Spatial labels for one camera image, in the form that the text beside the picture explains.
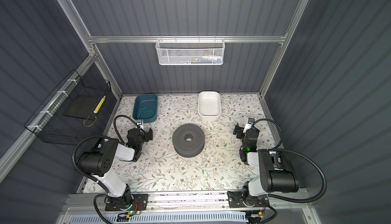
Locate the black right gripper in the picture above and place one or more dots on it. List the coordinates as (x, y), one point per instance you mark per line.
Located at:
(240, 130)

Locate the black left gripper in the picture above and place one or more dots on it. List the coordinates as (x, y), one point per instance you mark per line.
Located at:
(149, 134)

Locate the grey perforated cable spool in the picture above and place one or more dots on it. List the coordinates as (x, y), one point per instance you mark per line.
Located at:
(188, 140)

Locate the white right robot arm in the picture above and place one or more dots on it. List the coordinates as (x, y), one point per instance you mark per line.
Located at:
(276, 171)

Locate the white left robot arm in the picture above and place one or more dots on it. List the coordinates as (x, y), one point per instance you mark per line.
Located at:
(96, 164)

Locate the teal plastic tub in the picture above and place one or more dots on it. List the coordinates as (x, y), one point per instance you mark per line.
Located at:
(145, 108)

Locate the white plastic tub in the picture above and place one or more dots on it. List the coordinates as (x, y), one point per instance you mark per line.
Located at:
(209, 105)

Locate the black flat pad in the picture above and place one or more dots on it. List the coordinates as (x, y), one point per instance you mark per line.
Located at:
(81, 108)

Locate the items in white basket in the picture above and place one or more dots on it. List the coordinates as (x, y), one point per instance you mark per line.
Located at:
(207, 59)

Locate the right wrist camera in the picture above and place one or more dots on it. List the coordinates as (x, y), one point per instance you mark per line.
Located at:
(249, 124)

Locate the black wire wall basket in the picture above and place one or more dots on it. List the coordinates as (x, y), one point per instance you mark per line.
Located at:
(51, 126)

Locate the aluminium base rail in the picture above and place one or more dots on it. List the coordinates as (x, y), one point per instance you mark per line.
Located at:
(188, 207)

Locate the white wire wall basket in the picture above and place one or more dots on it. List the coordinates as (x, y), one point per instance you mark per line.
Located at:
(170, 53)

